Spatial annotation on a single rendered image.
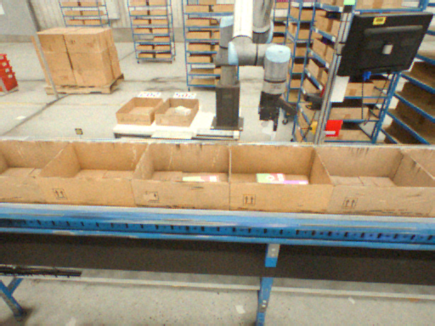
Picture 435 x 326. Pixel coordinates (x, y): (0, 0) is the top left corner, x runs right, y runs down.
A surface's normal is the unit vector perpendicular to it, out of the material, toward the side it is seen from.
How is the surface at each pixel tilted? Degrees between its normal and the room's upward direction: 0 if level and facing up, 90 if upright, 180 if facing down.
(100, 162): 89
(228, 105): 90
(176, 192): 90
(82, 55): 92
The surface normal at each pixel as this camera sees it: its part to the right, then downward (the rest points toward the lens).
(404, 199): -0.05, 0.56
